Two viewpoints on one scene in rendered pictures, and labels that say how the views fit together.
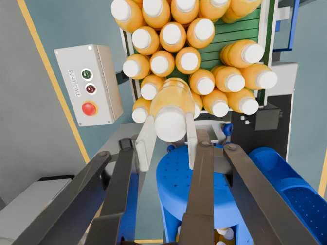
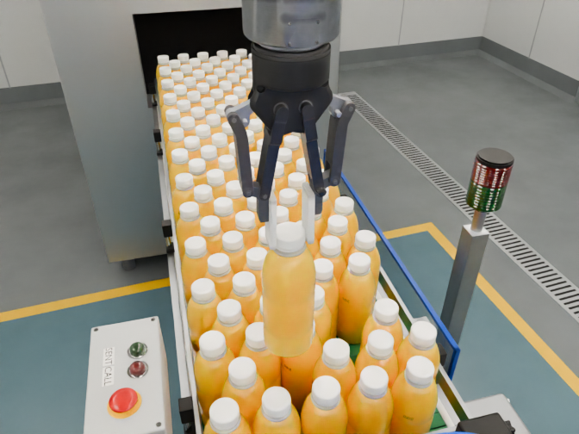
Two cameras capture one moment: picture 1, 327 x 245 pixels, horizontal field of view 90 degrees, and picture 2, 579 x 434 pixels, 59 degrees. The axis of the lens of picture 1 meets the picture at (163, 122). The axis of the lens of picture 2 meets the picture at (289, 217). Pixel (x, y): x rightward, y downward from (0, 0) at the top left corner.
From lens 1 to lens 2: 0.60 m
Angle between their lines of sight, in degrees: 77
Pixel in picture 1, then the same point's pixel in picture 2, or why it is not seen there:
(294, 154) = not seen: outside the picture
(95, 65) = (155, 337)
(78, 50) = (132, 324)
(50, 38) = not seen: outside the picture
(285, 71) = (491, 407)
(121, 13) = (204, 288)
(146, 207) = not seen: outside the picture
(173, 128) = (292, 231)
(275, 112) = (494, 418)
